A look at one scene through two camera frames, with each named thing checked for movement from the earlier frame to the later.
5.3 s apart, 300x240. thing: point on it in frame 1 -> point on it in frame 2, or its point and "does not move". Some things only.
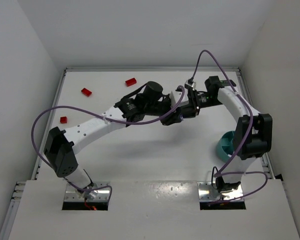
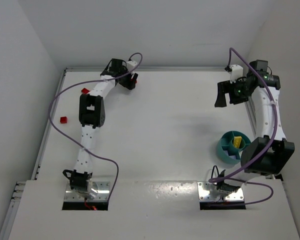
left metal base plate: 103,188 does not move
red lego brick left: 86,92 does not move
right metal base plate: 207,193 does not move
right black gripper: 191,110 -> 231,92
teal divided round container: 225,148 does not move
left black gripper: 168,116 -> 129,81
